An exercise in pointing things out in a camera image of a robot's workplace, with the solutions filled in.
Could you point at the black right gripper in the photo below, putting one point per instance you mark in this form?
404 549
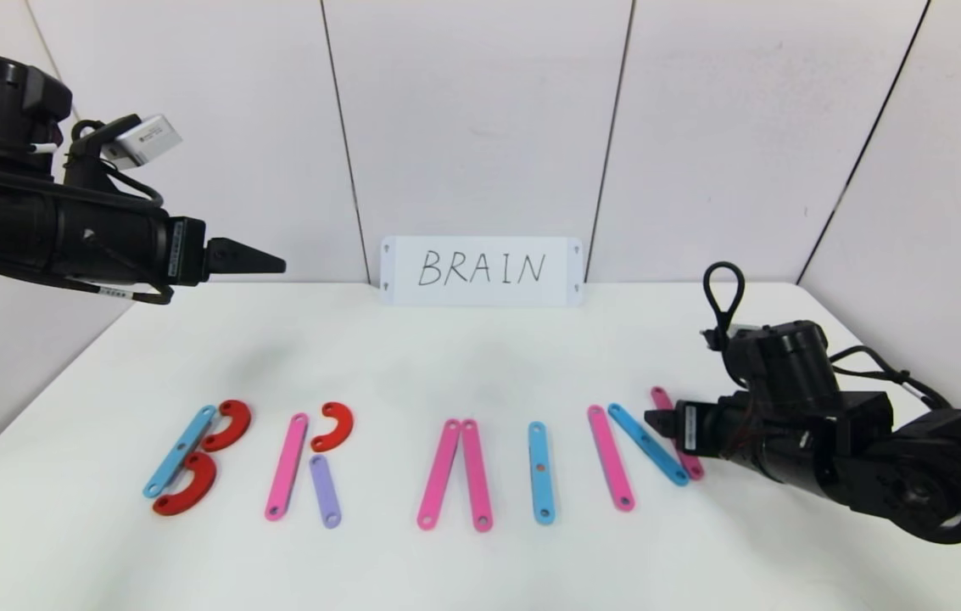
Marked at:
690 428

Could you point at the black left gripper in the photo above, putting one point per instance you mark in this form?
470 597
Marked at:
185 249

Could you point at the pink bar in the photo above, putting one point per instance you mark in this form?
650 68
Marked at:
287 467
611 458
439 475
477 475
660 399

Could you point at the short blue bar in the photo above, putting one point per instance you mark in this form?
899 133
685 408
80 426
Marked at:
641 441

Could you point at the red C-shaped piece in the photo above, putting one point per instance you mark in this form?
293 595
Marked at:
343 424
200 488
236 424

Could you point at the short purple bar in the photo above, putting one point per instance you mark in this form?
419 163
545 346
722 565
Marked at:
326 496

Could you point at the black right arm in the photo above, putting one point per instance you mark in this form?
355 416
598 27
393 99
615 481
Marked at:
913 475

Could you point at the white BRAIN sign card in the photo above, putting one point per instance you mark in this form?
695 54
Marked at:
480 246

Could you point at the blue bar with orange hole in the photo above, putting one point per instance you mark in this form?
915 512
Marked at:
540 488

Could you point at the long blue bar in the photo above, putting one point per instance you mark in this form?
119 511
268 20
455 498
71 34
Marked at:
179 452

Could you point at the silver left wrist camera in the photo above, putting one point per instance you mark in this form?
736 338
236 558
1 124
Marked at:
146 137

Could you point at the black left camera bracket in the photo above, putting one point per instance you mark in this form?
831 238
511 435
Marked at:
87 168

